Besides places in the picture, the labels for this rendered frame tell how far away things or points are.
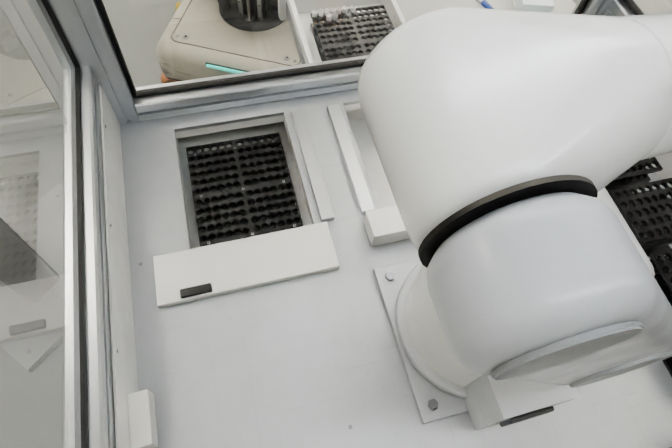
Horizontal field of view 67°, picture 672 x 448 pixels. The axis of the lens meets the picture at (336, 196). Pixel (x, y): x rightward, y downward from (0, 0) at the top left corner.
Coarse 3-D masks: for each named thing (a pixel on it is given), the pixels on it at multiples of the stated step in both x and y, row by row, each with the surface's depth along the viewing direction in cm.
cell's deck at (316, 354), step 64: (128, 128) 91; (192, 128) 93; (320, 128) 94; (128, 192) 84; (384, 256) 82; (192, 320) 74; (256, 320) 75; (320, 320) 76; (384, 320) 76; (192, 384) 70; (256, 384) 70; (320, 384) 71; (384, 384) 72; (640, 384) 74
